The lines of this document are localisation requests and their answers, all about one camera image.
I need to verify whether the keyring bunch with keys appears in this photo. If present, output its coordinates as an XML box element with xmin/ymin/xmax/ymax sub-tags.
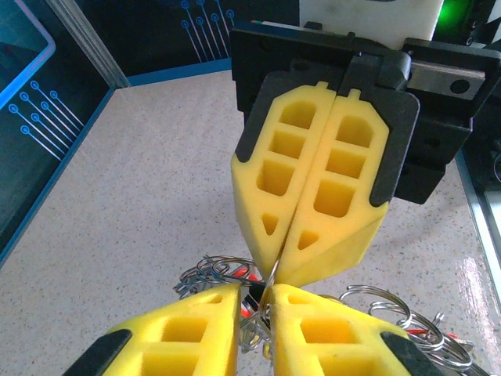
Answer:
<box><xmin>174</xmin><ymin>253</ymin><xmax>477</xmax><ymax>376</ymax></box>

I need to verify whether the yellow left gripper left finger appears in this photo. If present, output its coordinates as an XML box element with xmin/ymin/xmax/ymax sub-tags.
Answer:
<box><xmin>68</xmin><ymin>282</ymin><xmax>240</xmax><ymax>376</ymax></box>

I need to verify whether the right aluminium frame post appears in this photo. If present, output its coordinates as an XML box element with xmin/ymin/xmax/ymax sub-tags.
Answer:
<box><xmin>45</xmin><ymin>0</ymin><xmax>131</xmax><ymax>90</ymax></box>

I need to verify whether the right table edge rail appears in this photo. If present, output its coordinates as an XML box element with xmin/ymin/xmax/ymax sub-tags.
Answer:
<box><xmin>127</xmin><ymin>58</ymin><xmax>234</xmax><ymax>87</ymax></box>

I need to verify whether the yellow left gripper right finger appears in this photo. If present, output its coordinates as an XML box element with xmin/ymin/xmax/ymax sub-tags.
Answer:
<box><xmin>269</xmin><ymin>284</ymin><xmax>447</xmax><ymax>376</ymax></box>

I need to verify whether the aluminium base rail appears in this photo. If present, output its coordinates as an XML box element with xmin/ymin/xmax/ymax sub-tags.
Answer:
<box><xmin>453</xmin><ymin>146</ymin><xmax>501</xmax><ymax>283</ymax></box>

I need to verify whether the blue table edge strip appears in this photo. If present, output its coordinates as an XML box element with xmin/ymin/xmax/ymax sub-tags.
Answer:
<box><xmin>0</xmin><ymin>86</ymin><xmax>117</xmax><ymax>269</ymax></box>

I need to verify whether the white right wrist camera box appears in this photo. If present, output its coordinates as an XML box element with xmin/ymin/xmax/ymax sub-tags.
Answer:
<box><xmin>299</xmin><ymin>0</ymin><xmax>445</xmax><ymax>50</ymax></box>

